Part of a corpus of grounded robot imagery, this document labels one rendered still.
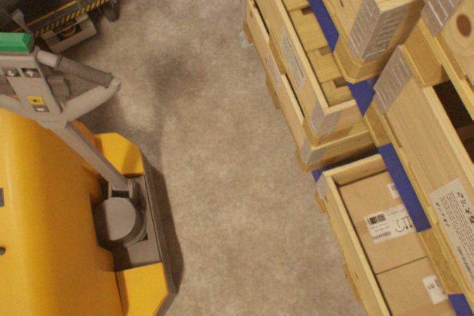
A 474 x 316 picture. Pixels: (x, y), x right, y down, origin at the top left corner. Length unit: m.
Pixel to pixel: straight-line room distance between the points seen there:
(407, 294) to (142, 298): 1.01
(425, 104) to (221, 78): 1.77
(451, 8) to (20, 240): 1.32
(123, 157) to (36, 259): 0.72
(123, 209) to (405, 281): 1.12
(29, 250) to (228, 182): 1.13
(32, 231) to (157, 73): 1.33
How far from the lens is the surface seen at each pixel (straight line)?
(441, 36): 0.85
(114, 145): 2.17
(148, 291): 2.03
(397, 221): 1.96
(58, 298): 1.63
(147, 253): 2.10
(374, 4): 1.04
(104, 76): 1.19
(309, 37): 1.85
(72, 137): 1.48
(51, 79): 1.22
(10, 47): 1.18
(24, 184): 1.66
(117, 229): 1.98
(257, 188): 2.40
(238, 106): 2.54
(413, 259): 1.95
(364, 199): 1.94
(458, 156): 0.93
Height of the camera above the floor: 2.33
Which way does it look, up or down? 70 degrees down
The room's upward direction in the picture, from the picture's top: 4 degrees counter-clockwise
